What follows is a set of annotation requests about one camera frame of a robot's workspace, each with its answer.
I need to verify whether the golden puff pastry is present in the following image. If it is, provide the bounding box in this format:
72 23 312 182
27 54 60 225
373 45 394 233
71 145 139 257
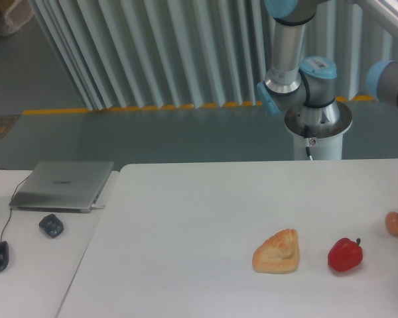
251 229 299 274

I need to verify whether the brown egg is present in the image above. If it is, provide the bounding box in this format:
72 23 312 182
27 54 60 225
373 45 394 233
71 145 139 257
385 211 398 237

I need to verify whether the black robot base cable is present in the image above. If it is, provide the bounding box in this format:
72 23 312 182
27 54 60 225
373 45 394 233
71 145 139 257
303 124 314 162

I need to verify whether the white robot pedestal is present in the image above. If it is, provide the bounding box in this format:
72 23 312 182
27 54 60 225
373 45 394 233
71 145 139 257
285 101 352 160

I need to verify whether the black earbuds case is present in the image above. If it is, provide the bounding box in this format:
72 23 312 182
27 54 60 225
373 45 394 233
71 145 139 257
38 214 64 239

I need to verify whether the red bell pepper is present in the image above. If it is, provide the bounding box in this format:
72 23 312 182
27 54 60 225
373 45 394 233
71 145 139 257
328 238 364 272

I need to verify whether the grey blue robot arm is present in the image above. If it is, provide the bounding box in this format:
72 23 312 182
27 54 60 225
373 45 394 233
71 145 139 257
257 1 398 161

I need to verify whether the black mouse cable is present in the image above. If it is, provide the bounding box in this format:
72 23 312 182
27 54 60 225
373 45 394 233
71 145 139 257
0 168 32 244

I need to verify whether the white folding partition screen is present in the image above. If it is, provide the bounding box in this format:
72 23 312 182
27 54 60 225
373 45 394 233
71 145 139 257
31 1 398 110

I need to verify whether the silver closed laptop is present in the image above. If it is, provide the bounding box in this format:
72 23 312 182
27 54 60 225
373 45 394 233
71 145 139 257
9 161 113 213

